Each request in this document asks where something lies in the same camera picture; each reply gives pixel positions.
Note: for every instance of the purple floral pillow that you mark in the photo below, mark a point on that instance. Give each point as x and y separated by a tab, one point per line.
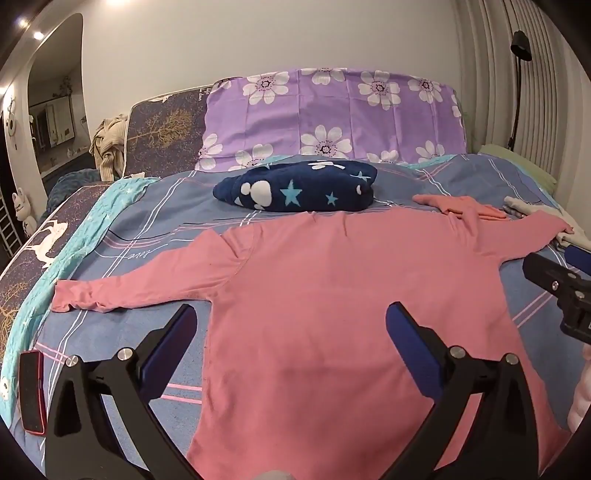
332	115

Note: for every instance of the white curtain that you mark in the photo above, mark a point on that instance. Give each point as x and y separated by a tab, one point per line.
545	101

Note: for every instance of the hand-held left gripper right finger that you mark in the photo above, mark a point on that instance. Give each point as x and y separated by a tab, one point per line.
411	346

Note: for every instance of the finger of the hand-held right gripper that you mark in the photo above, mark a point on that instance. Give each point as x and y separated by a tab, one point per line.
579	255
545	272

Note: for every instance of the teal bed cover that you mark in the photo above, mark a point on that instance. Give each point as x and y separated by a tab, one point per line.
92	217

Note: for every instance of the dark blue fluffy blanket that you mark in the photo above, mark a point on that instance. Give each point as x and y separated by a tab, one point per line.
71	184

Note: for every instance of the white lucky cat figure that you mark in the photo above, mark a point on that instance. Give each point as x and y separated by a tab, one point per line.
24	210

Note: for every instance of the dark deer print quilt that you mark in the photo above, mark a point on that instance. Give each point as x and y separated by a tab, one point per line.
161	134

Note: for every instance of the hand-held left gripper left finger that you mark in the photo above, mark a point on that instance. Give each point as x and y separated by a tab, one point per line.
168	346

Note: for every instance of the small pink garment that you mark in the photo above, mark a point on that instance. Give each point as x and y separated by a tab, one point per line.
457	206

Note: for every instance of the white garment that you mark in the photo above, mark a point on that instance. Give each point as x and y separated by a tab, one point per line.
526	206

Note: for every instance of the navy star print folded blanket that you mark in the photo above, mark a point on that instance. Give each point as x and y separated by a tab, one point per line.
300	189

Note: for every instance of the black floor lamp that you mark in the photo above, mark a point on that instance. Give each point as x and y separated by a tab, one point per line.
521	50

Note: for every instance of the person's right hand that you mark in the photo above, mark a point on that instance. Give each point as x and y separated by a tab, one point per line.
581	392

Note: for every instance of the beige clothes heap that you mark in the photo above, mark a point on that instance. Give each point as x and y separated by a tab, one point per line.
108	143

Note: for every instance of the phone in red case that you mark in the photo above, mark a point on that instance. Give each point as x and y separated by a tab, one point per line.
32	392

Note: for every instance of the pink long-sleeve shirt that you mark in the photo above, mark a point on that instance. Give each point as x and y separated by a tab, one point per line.
323	300

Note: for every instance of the green pillow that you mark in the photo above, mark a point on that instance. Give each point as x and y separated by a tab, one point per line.
517	161

